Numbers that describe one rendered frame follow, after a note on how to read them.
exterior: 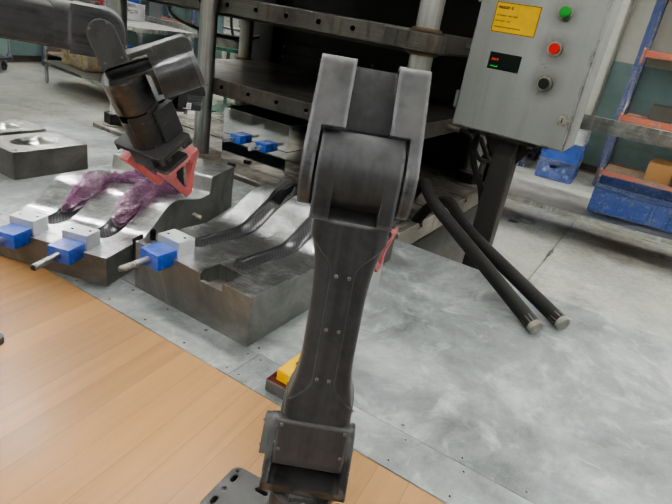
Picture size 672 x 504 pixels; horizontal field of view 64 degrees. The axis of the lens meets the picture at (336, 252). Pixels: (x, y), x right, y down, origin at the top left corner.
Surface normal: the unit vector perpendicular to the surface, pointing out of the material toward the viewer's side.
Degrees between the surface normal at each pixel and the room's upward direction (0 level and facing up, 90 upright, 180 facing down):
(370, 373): 0
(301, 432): 87
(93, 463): 0
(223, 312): 90
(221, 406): 0
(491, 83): 90
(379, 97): 74
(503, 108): 90
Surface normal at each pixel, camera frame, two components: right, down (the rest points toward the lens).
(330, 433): -0.05, 0.34
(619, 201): -0.49, 0.32
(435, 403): 0.16, -0.90
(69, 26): 0.35, 0.38
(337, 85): 0.06, -0.30
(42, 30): 0.14, 0.47
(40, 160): 0.83, 0.34
